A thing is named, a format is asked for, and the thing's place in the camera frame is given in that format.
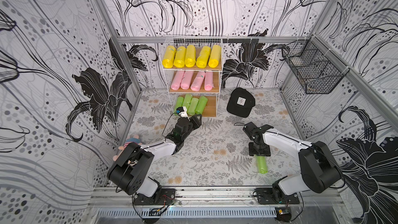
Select white wire wooden shelf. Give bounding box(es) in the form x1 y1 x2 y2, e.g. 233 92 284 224
162 36 224 117

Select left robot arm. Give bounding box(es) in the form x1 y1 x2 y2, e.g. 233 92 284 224
107 114 202 198

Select pink trash bag roll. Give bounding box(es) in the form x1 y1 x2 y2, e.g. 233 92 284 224
171 71 184 90
190 71 206 92
204 71 214 91
180 71 194 90

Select plush toy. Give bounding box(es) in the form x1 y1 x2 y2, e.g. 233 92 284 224
113 135 143 161

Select metal base rail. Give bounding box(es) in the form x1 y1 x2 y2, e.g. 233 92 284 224
88 186 349 223

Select black cap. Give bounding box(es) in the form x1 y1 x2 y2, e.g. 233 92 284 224
227 88 256 118

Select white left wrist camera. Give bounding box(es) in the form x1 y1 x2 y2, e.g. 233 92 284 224
175 106 188 118

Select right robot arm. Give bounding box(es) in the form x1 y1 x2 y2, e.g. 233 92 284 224
243 122 343 198

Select yellow trash bag roll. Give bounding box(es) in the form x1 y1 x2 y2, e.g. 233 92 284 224
162 45 176 68
196 46 211 68
174 46 186 68
208 45 222 68
184 45 196 67

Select green trash bag roll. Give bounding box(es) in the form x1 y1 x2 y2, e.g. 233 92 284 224
187 97 199 116
182 94 193 109
173 96 184 113
256 156 268 174
195 96 208 114

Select black wire wall basket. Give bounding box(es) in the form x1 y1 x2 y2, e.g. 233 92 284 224
282 40 343 94

